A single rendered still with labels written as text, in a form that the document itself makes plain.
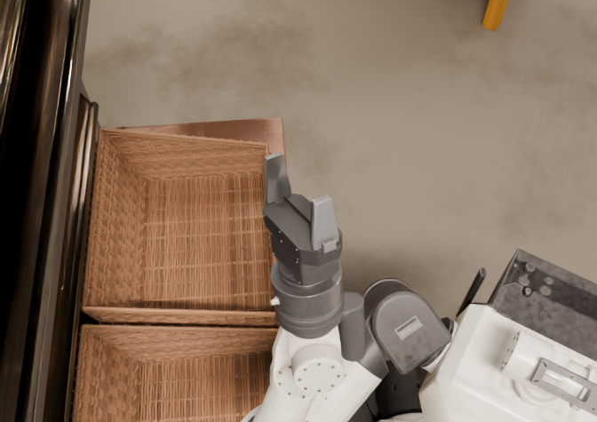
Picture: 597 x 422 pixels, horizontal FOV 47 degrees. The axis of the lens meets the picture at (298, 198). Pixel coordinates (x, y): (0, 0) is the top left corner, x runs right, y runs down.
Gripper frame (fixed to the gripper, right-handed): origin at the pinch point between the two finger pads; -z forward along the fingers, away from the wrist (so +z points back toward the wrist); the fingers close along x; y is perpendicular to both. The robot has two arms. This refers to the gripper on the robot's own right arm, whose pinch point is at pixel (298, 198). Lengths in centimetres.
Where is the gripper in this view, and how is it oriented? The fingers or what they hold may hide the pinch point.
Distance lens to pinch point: 77.0
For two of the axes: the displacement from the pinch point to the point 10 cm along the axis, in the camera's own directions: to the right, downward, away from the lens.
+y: -8.7, 3.4, -3.6
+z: 0.8, 8.2, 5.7
